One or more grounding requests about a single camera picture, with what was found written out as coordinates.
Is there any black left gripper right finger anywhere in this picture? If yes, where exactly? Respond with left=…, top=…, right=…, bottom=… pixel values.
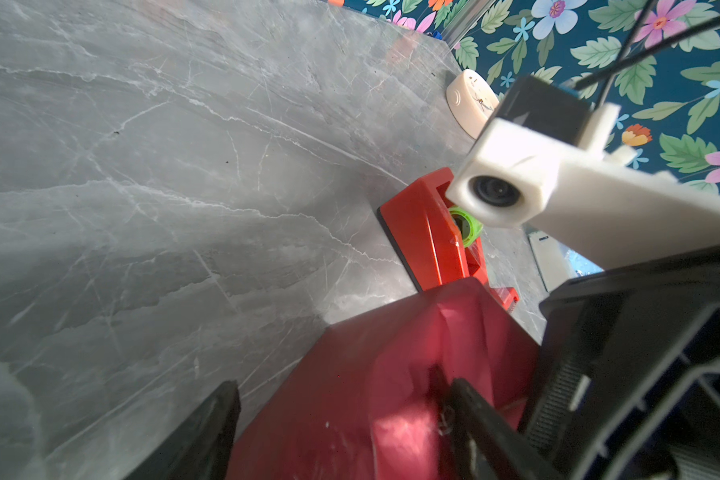
left=447, top=379, right=561, bottom=480

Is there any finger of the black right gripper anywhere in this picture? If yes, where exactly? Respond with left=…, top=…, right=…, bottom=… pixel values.
left=515, top=287, right=720, bottom=480

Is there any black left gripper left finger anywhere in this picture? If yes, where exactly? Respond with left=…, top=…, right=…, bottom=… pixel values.
left=127, top=381, right=241, bottom=479

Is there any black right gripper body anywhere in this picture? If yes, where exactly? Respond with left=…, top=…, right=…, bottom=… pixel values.
left=539, top=239, right=720, bottom=480

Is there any maroon wrapping paper sheet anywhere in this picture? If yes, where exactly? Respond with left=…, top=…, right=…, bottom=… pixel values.
left=227, top=279, right=539, bottom=479

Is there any red tape dispenser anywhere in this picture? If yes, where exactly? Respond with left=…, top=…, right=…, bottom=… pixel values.
left=377, top=168, right=520, bottom=312

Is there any white tissue paper piece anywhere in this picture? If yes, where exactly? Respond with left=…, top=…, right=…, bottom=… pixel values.
left=528, top=231, right=603, bottom=292

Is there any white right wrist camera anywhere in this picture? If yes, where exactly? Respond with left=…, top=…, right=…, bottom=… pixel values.
left=446, top=77, right=720, bottom=269

